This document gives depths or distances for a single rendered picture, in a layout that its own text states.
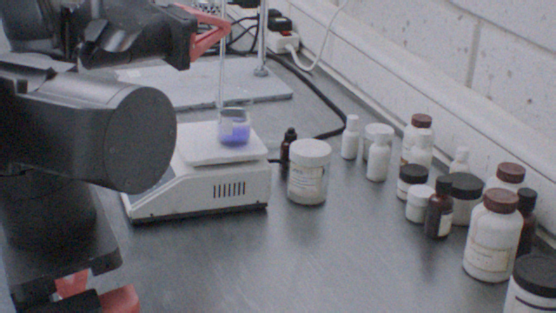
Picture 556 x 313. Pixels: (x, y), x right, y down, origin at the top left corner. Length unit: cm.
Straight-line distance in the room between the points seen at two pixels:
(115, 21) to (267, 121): 57
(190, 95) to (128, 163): 108
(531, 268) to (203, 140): 46
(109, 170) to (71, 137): 3
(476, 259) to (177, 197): 39
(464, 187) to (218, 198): 33
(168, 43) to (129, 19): 11
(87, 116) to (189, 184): 71
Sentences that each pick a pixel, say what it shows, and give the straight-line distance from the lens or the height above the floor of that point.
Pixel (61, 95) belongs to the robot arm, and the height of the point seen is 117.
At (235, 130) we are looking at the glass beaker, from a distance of 111.
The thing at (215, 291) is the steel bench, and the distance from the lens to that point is 99.
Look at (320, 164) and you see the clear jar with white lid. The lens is 114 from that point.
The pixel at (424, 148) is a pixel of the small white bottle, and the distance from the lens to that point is 123.
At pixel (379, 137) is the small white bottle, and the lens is 123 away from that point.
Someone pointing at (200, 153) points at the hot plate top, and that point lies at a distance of 111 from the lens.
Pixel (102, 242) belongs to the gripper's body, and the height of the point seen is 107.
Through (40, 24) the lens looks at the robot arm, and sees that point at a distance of 90.
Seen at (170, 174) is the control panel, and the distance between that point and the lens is 111.
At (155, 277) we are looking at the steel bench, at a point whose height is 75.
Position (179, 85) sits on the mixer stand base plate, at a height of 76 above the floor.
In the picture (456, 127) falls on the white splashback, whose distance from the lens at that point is 130.
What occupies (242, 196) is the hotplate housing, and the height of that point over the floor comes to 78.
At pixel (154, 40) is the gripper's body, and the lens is 101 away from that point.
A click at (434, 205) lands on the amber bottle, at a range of 111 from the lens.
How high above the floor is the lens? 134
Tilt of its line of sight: 25 degrees down
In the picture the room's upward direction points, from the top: 3 degrees clockwise
